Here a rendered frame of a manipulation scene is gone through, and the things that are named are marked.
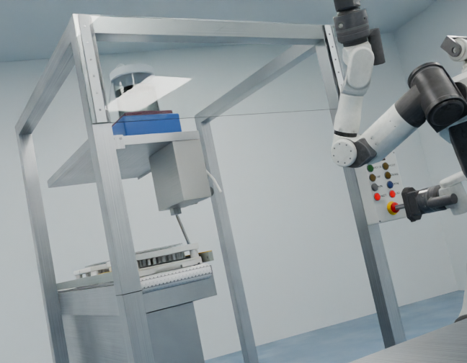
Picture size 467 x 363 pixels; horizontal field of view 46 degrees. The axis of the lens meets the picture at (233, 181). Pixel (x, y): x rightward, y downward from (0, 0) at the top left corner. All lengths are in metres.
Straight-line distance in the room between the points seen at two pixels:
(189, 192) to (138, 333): 0.47
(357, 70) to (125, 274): 0.85
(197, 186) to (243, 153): 3.54
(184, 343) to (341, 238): 3.87
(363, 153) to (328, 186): 4.11
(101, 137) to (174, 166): 0.28
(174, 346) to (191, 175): 0.56
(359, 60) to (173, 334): 1.04
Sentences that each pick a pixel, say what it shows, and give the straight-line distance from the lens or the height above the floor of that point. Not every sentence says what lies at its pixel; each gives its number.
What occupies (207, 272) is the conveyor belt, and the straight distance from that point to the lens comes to 1.80.
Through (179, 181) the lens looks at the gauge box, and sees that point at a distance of 1.79.
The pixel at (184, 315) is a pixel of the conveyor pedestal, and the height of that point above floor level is 0.73.
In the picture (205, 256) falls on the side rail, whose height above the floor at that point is 0.91.
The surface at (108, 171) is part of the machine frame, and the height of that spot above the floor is 1.21.
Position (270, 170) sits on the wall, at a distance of 5.39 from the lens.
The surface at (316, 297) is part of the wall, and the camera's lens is 5.46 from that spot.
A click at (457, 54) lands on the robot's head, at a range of 1.65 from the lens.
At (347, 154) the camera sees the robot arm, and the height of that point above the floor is 1.10.
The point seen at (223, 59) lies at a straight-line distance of 1.92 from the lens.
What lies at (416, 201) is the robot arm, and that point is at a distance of 2.01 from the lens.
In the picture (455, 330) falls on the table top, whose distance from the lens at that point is 0.38.
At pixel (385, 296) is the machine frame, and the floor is 0.63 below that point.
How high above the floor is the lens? 0.92
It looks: 7 degrees up
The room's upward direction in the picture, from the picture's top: 12 degrees counter-clockwise
